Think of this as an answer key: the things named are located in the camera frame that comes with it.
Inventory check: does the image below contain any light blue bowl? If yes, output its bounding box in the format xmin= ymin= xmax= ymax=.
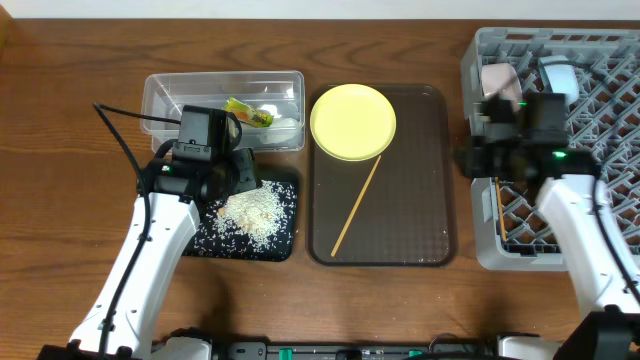
xmin=538 ymin=55 xmax=579 ymax=106

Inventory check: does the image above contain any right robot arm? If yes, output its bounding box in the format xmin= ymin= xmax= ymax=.
xmin=455 ymin=93 xmax=639 ymax=359

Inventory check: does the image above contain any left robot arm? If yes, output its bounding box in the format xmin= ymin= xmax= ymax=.
xmin=39 ymin=105 xmax=261 ymax=359

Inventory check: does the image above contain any pink bowl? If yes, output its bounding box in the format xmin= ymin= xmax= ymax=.
xmin=480 ymin=63 xmax=522 ymax=111

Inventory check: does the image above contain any green snack wrapper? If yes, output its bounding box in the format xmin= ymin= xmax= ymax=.
xmin=223 ymin=97 xmax=274 ymax=128

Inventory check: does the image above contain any white napkin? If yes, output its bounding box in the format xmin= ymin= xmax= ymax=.
xmin=258 ymin=86 xmax=304 ymax=149

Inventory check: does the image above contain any rice pile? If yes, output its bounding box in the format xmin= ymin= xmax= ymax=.
xmin=192 ymin=179 xmax=297 ymax=256

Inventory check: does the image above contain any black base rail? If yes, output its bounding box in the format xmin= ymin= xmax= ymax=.
xmin=149 ymin=339 xmax=501 ymax=360

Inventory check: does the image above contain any clear plastic bin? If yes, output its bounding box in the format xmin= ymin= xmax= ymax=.
xmin=141 ymin=71 xmax=305 ymax=152

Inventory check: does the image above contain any dark brown serving tray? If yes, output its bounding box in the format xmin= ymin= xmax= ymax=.
xmin=307 ymin=84 xmax=457 ymax=267

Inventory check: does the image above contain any wooden chopstick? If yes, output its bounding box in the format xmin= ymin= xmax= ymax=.
xmin=494 ymin=177 xmax=507 ymax=243
xmin=330 ymin=155 xmax=382 ymax=258

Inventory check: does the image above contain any yellow plate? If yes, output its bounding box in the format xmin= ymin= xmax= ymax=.
xmin=310 ymin=84 xmax=397 ymax=161

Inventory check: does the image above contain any grey dishwasher rack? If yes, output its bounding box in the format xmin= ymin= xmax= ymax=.
xmin=460 ymin=27 xmax=639 ymax=271

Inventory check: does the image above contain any black waste tray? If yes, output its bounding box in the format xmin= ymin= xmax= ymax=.
xmin=182 ymin=167 xmax=300 ymax=263

